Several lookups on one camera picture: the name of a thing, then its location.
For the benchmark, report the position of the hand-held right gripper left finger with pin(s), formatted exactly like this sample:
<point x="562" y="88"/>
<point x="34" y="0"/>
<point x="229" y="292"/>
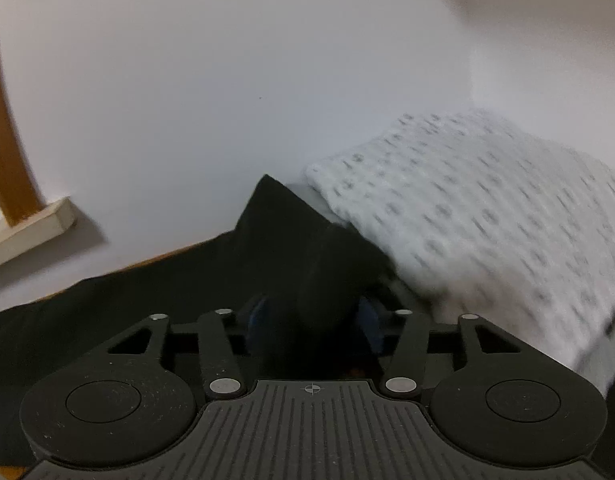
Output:
<point x="257" y="327"/>

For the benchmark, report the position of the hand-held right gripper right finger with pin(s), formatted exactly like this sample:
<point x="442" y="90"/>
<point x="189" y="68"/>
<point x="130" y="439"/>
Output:
<point x="370" y="322"/>

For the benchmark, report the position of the black pants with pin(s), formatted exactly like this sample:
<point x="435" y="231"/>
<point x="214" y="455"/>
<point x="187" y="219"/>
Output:
<point x="112" y="300"/>

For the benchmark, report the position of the white patterned pillow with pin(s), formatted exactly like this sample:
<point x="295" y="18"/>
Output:
<point x="487" y="210"/>

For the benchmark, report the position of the beige window sill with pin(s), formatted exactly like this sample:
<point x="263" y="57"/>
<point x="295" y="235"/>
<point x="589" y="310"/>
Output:
<point x="32" y="227"/>

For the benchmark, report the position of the wooden window frame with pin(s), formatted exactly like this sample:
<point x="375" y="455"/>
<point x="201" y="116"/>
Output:
<point x="7" y="135"/>

